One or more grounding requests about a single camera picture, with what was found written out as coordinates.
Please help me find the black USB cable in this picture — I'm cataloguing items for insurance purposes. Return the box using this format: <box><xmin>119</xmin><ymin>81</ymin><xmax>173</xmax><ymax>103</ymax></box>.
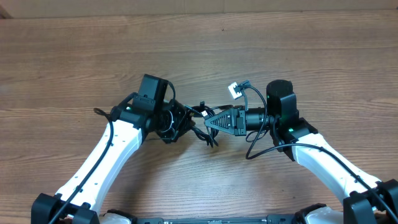
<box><xmin>183</xmin><ymin>104</ymin><xmax>234</xmax><ymax>149</ymax></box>
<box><xmin>198</xmin><ymin>101</ymin><xmax>220</xmax><ymax>147</ymax></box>

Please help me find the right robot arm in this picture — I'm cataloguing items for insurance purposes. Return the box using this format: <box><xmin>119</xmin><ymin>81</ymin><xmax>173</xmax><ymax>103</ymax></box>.
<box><xmin>205</xmin><ymin>80</ymin><xmax>397</xmax><ymax>223</ymax></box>

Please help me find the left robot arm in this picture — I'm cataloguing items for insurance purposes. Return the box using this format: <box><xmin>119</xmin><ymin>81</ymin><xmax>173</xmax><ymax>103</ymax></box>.
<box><xmin>30</xmin><ymin>75</ymin><xmax>187</xmax><ymax>224</ymax></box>

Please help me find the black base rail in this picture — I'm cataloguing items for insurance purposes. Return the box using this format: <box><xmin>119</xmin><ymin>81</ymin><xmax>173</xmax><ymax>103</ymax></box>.
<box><xmin>102</xmin><ymin>203</ymin><xmax>327</xmax><ymax>224</ymax></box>

